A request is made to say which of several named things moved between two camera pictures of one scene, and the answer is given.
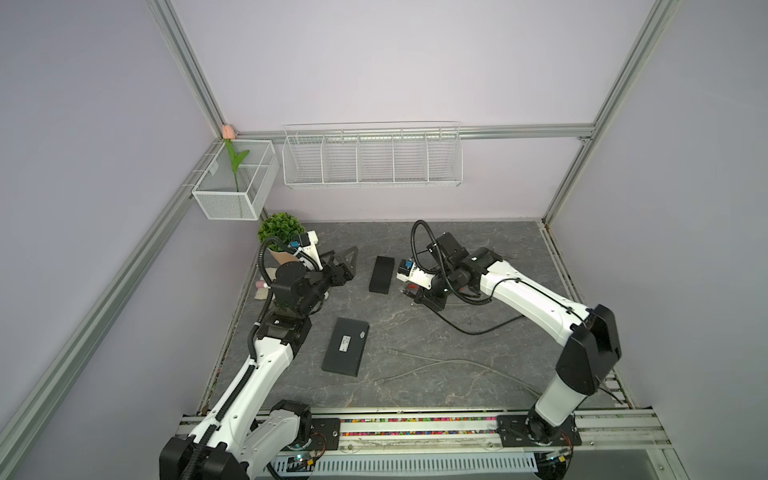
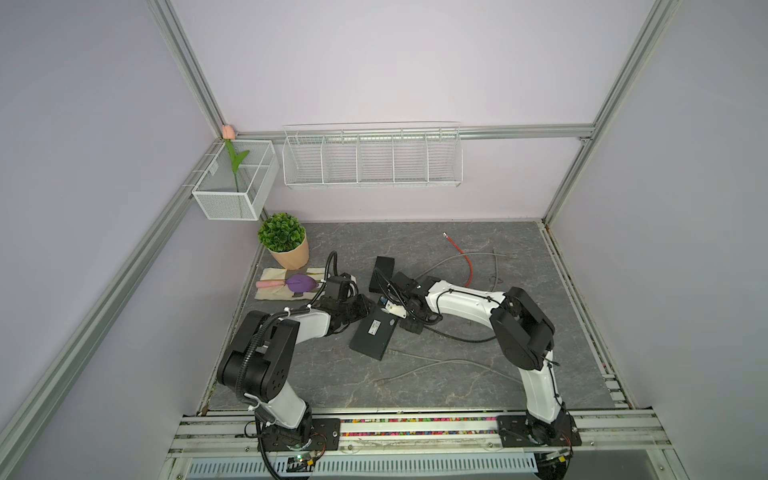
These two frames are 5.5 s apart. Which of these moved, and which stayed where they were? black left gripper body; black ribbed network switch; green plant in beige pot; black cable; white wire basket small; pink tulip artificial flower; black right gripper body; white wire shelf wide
Moved: black left gripper body; black cable; black right gripper body
Stayed: green plant in beige pot; black ribbed network switch; white wire shelf wide; white wire basket small; pink tulip artificial flower
